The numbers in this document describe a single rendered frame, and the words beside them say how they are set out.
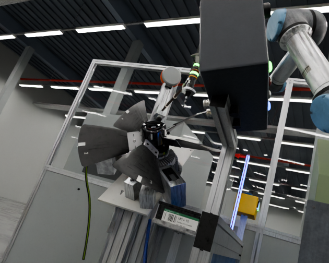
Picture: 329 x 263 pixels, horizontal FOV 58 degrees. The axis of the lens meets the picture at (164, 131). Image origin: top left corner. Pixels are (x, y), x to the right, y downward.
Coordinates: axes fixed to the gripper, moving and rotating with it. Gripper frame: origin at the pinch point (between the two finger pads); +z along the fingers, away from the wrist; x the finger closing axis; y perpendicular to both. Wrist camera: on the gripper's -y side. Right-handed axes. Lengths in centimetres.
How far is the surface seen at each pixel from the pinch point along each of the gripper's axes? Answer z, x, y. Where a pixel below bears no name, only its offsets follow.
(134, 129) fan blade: 21.8, 5.9, 43.0
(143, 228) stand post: 10, 31, 89
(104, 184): 66, 71, 68
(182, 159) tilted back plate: 0, 28, 47
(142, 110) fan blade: 21.8, 7.1, 31.6
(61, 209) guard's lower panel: 93, 71, 95
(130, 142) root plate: 16, -5, 53
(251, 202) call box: -41, 21, 62
